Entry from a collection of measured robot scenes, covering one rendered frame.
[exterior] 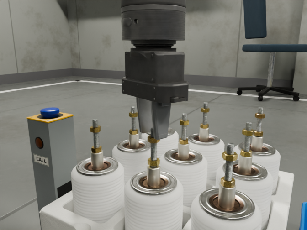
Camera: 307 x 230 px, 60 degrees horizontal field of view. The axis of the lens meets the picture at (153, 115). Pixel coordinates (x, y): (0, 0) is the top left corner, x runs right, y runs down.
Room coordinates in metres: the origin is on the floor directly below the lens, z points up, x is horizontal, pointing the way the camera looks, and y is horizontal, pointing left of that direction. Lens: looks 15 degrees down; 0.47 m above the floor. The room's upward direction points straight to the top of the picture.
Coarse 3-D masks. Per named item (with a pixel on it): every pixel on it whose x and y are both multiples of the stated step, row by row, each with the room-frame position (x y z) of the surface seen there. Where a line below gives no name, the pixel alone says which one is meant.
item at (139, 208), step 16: (128, 192) 0.36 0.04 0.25; (176, 192) 0.36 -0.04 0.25; (128, 208) 0.36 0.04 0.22; (144, 208) 0.34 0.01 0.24; (160, 208) 0.34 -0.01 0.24; (176, 208) 0.36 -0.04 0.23; (128, 224) 0.36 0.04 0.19; (144, 224) 0.34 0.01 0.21; (160, 224) 0.34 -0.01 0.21; (176, 224) 0.36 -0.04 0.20
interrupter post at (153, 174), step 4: (148, 168) 0.38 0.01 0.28; (152, 168) 0.38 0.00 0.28; (156, 168) 0.38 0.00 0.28; (160, 168) 0.39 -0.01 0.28; (148, 172) 0.38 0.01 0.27; (152, 172) 0.38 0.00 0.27; (156, 172) 0.38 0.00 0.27; (148, 176) 0.38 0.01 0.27; (152, 176) 0.38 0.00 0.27; (156, 176) 0.38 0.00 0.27; (148, 180) 0.38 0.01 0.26; (152, 180) 0.38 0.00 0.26; (156, 180) 0.38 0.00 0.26; (148, 184) 0.38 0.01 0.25; (152, 184) 0.38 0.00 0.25; (156, 184) 0.38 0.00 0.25
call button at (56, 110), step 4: (44, 108) 0.58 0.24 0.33; (48, 108) 0.58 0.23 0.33; (52, 108) 0.58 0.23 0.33; (56, 108) 0.58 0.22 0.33; (40, 112) 0.56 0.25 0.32; (44, 112) 0.55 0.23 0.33; (48, 112) 0.55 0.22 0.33; (52, 112) 0.56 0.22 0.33; (56, 112) 0.56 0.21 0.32; (44, 116) 0.56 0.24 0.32; (48, 116) 0.56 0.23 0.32; (52, 116) 0.56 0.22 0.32
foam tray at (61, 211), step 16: (288, 176) 0.55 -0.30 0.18; (288, 192) 0.48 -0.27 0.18; (48, 208) 0.42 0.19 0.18; (64, 208) 0.44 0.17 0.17; (272, 208) 0.43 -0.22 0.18; (288, 208) 0.43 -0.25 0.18; (48, 224) 0.41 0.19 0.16; (64, 224) 0.39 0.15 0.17; (80, 224) 0.38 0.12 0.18; (96, 224) 0.38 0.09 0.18; (112, 224) 0.38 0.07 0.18; (272, 224) 0.38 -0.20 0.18
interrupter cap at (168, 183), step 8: (136, 176) 0.40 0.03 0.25; (144, 176) 0.41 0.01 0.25; (160, 176) 0.41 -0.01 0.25; (168, 176) 0.41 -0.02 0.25; (136, 184) 0.38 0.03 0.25; (144, 184) 0.38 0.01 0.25; (160, 184) 0.38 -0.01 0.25; (168, 184) 0.38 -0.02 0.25; (176, 184) 0.38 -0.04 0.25; (144, 192) 0.35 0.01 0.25; (152, 192) 0.35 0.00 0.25; (160, 192) 0.35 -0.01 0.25; (168, 192) 0.36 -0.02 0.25
